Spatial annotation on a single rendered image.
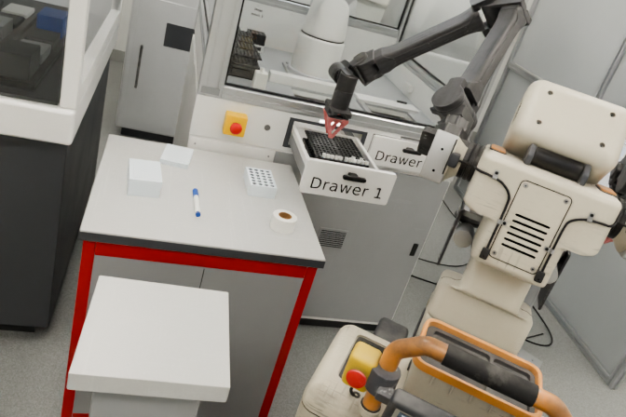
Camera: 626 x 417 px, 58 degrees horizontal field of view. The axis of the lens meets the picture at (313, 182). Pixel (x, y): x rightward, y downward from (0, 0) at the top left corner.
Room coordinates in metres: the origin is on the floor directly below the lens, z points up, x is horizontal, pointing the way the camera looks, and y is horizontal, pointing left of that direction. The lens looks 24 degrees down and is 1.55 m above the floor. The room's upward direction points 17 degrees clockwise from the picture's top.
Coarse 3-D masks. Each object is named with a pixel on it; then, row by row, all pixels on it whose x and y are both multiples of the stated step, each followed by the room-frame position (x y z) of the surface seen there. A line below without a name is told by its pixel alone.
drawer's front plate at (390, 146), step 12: (372, 144) 1.94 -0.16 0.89; (384, 144) 1.96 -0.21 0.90; (396, 144) 1.97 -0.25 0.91; (408, 144) 1.99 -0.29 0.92; (372, 156) 1.95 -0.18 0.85; (384, 156) 1.96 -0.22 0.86; (408, 156) 1.99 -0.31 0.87; (420, 156) 2.01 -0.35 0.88; (408, 168) 2.00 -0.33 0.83; (420, 168) 2.01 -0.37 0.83
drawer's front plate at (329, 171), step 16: (320, 160) 1.56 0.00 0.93; (304, 176) 1.54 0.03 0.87; (320, 176) 1.56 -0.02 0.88; (336, 176) 1.57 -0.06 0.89; (368, 176) 1.60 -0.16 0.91; (384, 176) 1.62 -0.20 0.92; (304, 192) 1.54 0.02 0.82; (320, 192) 1.56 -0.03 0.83; (336, 192) 1.58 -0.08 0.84; (368, 192) 1.61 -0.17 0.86; (384, 192) 1.62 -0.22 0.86
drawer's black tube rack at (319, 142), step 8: (312, 136) 1.83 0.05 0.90; (320, 136) 1.85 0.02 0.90; (336, 136) 1.90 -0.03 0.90; (304, 144) 1.82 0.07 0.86; (312, 144) 1.75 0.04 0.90; (320, 144) 1.77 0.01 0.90; (328, 144) 1.79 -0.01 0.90; (336, 144) 1.82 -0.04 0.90; (344, 144) 1.83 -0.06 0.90; (352, 144) 1.86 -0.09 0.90; (312, 152) 1.75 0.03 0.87; (320, 152) 1.71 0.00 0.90; (328, 152) 1.72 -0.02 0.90; (336, 152) 1.74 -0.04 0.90; (344, 152) 1.77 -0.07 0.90; (352, 152) 1.79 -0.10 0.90; (360, 152) 1.81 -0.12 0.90
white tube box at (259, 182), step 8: (248, 168) 1.63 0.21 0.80; (256, 168) 1.65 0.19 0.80; (248, 176) 1.58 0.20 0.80; (256, 176) 1.60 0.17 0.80; (264, 176) 1.62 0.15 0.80; (272, 176) 1.63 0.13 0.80; (248, 184) 1.56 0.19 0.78; (256, 184) 1.54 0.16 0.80; (264, 184) 1.56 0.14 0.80; (272, 184) 1.57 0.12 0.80; (248, 192) 1.54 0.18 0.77; (256, 192) 1.54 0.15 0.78; (264, 192) 1.55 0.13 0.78; (272, 192) 1.55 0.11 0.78
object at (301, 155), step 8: (296, 128) 1.86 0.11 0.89; (304, 128) 1.89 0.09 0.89; (312, 128) 1.91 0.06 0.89; (296, 136) 1.79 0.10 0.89; (304, 136) 1.90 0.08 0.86; (344, 136) 1.94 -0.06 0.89; (296, 144) 1.77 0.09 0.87; (360, 144) 1.90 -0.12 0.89; (296, 152) 1.73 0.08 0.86; (304, 152) 1.67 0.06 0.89; (296, 160) 1.71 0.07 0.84; (304, 160) 1.64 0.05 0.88; (368, 160) 1.79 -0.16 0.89; (304, 168) 1.61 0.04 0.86; (376, 168) 1.72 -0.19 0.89
